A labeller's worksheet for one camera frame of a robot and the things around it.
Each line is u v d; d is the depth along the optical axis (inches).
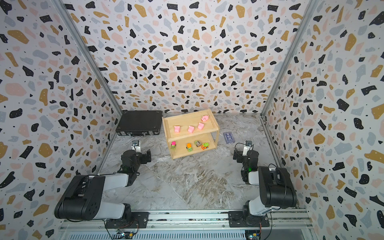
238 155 33.7
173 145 38.9
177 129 32.8
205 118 34.5
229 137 41.8
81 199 17.0
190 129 32.8
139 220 29.0
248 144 32.0
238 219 28.8
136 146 31.2
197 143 38.4
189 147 38.2
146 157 33.5
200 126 33.1
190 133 32.6
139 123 43.7
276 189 17.8
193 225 28.9
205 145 38.4
